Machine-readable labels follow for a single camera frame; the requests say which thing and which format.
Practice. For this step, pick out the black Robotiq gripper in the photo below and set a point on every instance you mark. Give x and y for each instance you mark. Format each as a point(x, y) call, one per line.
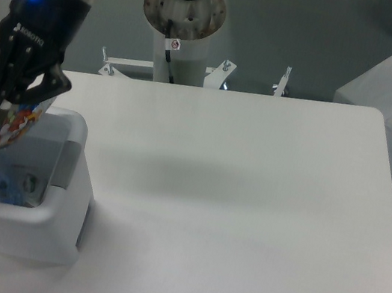
point(33, 41)

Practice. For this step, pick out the blue snack wrapper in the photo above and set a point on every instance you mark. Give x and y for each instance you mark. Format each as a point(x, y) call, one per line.
point(1, 131)

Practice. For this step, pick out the white plastic trash can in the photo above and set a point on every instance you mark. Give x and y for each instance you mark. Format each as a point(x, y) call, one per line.
point(54, 151)

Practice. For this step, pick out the crumpled white trash piece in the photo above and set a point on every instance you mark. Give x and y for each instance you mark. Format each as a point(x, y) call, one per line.
point(31, 190)

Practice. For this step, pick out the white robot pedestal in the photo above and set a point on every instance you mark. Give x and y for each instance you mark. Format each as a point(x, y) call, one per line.
point(181, 36)

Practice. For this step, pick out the white pedestal foot frame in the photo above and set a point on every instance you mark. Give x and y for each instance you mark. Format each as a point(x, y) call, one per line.
point(215, 77)

